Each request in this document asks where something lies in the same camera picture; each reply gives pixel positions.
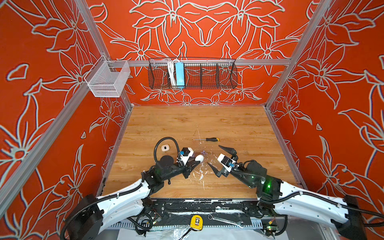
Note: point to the clear mesh wall basket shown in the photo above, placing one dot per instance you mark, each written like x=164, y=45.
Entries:
x=107, y=79

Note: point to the black wire wall basket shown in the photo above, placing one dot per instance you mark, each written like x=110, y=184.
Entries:
x=200, y=73

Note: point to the silver wrench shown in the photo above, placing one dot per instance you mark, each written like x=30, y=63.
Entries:
x=238, y=224

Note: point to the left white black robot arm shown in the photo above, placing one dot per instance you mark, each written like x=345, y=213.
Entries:
x=93, y=214

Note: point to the yellow tape measure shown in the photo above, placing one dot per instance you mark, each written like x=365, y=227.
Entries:
x=196, y=223

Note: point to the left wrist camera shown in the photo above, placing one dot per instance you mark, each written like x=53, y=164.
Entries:
x=184, y=155

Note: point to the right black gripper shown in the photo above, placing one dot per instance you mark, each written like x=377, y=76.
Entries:
x=218, y=174

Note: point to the light blue box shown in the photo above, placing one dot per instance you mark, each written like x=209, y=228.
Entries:
x=180, y=75

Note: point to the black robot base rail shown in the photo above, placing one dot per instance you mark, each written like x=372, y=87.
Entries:
x=178, y=212

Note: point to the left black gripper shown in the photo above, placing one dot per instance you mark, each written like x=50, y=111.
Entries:
x=187, y=169

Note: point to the white earbuds charging case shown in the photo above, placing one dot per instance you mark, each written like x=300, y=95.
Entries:
x=199, y=158

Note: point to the yellow black handled screwdriver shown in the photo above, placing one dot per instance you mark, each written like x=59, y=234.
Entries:
x=208, y=139

